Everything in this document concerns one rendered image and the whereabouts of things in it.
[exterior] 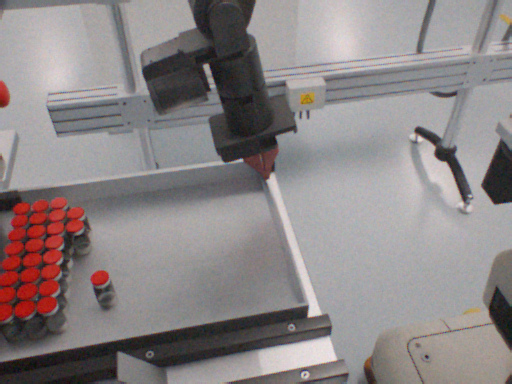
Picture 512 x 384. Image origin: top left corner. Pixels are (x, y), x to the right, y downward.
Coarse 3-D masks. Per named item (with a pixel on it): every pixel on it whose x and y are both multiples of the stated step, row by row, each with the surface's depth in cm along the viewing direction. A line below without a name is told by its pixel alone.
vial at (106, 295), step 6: (108, 282) 57; (96, 288) 57; (102, 288) 57; (108, 288) 58; (114, 288) 59; (96, 294) 58; (102, 294) 58; (108, 294) 58; (114, 294) 59; (102, 300) 58; (108, 300) 59; (114, 300) 60; (102, 306) 59; (108, 306) 59
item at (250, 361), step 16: (256, 352) 55; (128, 368) 49; (144, 368) 51; (160, 368) 53; (176, 368) 54; (192, 368) 54; (208, 368) 54; (224, 368) 54; (240, 368) 54; (256, 368) 54
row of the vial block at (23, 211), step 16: (16, 208) 65; (16, 224) 63; (16, 240) 61; (16, 256) 59; (16, 272) 58; (16, 288) 57; (0, 304) 55; (16, 304) 56; (0, 320) 53; (16, 320) 55; (16, 336) 56
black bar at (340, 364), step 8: (336, 360) 53; (344, 360) 53; (296, 368) 52; (304, 368) 52; (312, 368) 52; (320, 368) 52; (328, 368) 52; (336, 368) 52; (344, 368) 52; (256, 376) 52; (264, 376) 52; (272, 376) 52; (280, 376) 52; (288, 376) 52; (296, 376) 52; (304, 376) 52; (312, 376) 52; (320, 376) 52; (328, 376) 52; (336, 376) 52; (344, 376) 52
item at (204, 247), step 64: (64, 192) 71; (128, 192) 73; (192, 192) 74; (256, 192) 74; (128, 256) 65; (192, 256) 65; (256, 256) 65; (128, 320) 58; (192, 320) 58; (256, 320) 56
